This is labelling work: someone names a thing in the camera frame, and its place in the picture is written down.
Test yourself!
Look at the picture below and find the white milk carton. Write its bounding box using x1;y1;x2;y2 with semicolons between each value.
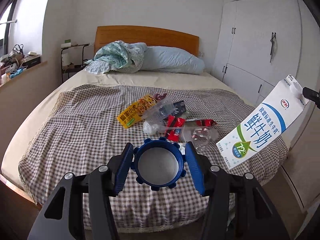
216;75;309;170

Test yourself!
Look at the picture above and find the red torn wrapper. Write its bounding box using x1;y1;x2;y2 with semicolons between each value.
195;119;217;127

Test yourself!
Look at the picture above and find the windowsill clutter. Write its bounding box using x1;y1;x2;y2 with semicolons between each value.
1;44;41;86

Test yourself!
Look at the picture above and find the light blue pillow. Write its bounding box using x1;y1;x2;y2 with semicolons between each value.
140;46;205;75

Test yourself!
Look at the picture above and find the yellow snack bag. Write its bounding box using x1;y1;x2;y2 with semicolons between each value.
117;94;157;129

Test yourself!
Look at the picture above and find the crushed clear plastic cup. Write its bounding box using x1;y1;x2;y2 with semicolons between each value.
180;126;220;151

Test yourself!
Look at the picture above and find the black bedside shelf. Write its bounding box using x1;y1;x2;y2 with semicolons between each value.
60;40;89;82

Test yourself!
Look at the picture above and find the wooden bed frame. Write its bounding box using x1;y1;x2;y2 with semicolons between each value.
94;25;200;56

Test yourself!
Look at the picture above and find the teal crumpled quilt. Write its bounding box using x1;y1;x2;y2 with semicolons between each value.
84;40;148;75

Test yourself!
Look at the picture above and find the clear plastic bottle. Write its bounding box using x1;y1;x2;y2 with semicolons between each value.
142;98;175;125

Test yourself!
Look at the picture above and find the white wardrobe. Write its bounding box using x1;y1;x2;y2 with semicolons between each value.
213;0;319;210

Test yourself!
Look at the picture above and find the checkered bed blanket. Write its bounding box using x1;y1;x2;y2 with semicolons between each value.
17;83;289;234

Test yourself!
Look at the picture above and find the red snack wrapper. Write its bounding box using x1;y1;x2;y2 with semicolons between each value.
164;115;185;142

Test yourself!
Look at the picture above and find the beige bed sheet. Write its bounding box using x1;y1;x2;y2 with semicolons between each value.
0;69;249;205

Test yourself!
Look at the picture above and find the dark blue small carton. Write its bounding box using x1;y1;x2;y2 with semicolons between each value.
169;100;187;116

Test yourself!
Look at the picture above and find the purple wrapper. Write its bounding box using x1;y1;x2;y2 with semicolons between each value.
153;93;167;101

